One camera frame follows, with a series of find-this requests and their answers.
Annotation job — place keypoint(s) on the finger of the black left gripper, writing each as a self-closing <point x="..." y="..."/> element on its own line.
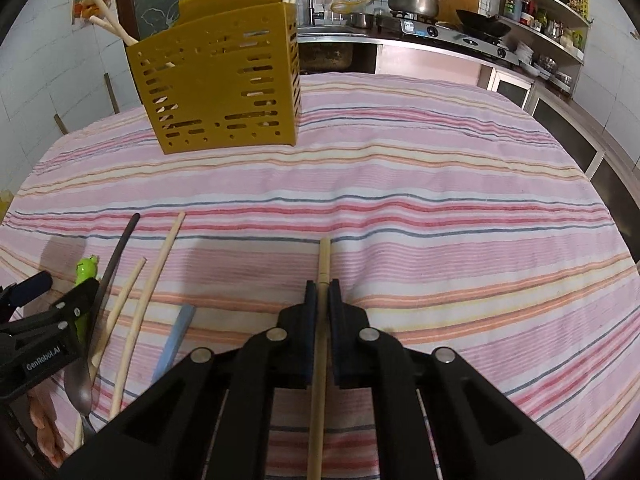
<point x="18" y="295"/>
<point x="59" y="315"/>

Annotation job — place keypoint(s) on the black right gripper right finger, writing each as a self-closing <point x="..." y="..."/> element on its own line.
<point x="436" y="416"/>

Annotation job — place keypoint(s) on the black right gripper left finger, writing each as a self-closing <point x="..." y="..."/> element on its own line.
<point x="209" y="416"/>

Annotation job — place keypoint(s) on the green frog handle fork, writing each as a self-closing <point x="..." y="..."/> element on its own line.
<point x="87" y="280"/>

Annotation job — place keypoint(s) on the long wooden chopstick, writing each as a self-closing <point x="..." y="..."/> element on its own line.
<point x="139" y="314"/>

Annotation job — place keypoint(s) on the thick wooden chopstick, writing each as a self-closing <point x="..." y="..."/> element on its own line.
<point x="321" y="344"/>

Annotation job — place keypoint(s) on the left hand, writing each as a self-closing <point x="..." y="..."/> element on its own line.
<point x="48" y="438"/>

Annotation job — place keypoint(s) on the short wooden chopstick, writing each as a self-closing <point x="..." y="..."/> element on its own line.
<point x="98" y="351"/>

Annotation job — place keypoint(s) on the yellow perforated utensil holder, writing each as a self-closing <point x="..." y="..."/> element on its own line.
<point x="226" y="74"/>

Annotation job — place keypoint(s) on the steel sink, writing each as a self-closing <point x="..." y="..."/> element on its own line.
<point x="336" y="49"/>

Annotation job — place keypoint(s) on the gas stove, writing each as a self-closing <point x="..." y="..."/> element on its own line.
<point x="445" y="38"/>

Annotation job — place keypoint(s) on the black wok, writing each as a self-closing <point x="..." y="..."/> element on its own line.
<point x="482" y="25"/>

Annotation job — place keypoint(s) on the dark handled metal spoon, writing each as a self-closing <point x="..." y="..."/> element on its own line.
<point x="77" y="382"/>

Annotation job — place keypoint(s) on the light blue handled utensil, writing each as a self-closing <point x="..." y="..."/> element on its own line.
<point x="173" y="342"/>

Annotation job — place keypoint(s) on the wall shelf with bottles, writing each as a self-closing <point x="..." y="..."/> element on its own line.
<point x="555" y="32"/>

